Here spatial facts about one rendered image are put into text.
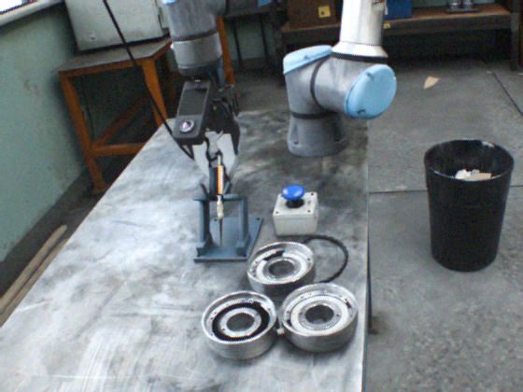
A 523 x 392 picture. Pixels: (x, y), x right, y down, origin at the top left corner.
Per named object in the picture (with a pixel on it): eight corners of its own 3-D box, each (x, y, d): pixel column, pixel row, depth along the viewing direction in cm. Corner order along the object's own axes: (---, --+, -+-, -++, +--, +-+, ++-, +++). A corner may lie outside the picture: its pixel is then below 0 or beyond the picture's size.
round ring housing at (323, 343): (343, 295, 76) (341, 274, 74) (370, 342, 67) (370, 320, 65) (275, 315, 74) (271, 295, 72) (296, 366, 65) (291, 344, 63)
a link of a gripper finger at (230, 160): (252, 164, 94) (237, 118, 89) (245, 180, 89) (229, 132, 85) (236, 166, 95) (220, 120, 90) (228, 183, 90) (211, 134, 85)
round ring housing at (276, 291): (319, 299, 76) (317, 278, 74) (250, 308, 77) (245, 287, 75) (314, 257, 85) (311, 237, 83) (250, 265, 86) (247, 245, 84)
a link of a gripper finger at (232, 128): (247, 149, 87) (232, 102, 83) (245, 154, 86) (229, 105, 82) (220, 154, 89) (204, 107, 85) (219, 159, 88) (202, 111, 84)
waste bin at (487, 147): (512, 275, 183) (524, 177, 162) (426, 280, 191) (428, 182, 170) (495, 225, 212) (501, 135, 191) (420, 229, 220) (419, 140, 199)
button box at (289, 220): (316, 234, 91) (313, 211, 88) (275, 236, 92) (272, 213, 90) (319, 210, 97) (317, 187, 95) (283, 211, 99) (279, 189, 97)
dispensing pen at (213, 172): (208, 245, 87) (207, 147, 89) (217, 244, 91) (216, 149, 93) (220, 245, 87) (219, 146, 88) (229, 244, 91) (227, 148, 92)
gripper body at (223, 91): (242, 115, 91) (230, 49, 85) (230, 135, 84) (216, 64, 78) (202, 119, 93) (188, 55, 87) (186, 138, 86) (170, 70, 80)
